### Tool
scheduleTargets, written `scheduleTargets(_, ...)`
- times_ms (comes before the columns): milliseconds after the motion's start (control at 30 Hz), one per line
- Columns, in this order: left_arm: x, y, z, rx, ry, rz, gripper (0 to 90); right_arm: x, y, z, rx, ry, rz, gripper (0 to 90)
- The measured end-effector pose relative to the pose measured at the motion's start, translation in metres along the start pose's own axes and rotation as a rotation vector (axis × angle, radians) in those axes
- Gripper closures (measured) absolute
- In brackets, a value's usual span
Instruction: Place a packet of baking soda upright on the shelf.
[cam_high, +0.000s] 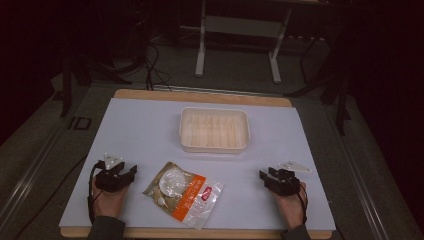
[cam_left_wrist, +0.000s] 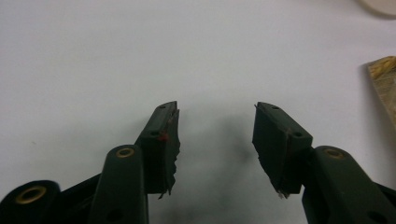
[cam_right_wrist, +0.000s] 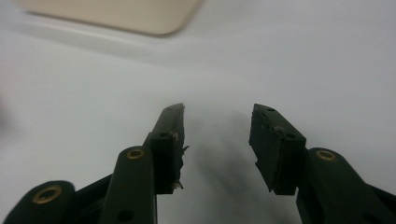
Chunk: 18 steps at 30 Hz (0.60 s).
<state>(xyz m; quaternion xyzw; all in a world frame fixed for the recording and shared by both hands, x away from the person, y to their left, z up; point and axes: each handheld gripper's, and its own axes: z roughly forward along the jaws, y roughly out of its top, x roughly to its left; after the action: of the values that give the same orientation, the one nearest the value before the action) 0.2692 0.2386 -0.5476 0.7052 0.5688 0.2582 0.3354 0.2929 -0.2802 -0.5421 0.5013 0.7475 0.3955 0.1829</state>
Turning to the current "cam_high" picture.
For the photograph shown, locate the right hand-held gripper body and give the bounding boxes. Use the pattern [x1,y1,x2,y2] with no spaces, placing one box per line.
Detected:
[268,160,312,197]

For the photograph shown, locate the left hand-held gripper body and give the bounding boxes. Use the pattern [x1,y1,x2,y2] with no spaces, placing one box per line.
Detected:
[95,152,132,193]

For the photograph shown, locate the person's left hand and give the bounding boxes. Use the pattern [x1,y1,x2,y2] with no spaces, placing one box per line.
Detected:
[91,179,130,220]

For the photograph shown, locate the person's right hand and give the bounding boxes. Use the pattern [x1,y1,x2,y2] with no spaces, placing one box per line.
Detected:
[272,181,308,231]

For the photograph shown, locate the white table mat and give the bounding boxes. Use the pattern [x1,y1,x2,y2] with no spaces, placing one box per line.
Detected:
[58,97,337,232]

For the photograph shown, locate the orange and clear snack packet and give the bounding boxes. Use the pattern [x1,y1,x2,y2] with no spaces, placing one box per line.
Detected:
[142,161,225,231]

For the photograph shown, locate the black floor socket box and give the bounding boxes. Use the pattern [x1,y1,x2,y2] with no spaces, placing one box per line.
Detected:
[67,116,93,131]

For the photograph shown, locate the black stand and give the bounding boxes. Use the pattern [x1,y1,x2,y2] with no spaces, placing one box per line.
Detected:
[59,39,134,118]
[285,29,353,136]

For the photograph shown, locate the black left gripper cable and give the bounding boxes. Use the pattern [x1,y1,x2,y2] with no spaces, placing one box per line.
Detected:
[87,160,105,225]

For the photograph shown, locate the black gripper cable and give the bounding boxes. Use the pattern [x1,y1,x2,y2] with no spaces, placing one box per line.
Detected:
[87,160,105,225]
[297,183,309,225]

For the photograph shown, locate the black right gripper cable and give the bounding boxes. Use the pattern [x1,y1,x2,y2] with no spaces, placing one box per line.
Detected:
[297,183,309,225]

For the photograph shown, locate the metal floor rail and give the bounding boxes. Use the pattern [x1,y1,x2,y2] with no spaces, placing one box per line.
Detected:
[0,126,69,231]
[324,103,392,240]

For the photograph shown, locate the black floor cables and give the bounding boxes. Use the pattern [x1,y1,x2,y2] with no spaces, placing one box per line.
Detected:
[143,41,174,93]

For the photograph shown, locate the white metal desk frame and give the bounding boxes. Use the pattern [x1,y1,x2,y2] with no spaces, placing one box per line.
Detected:
[194,0,295,85]

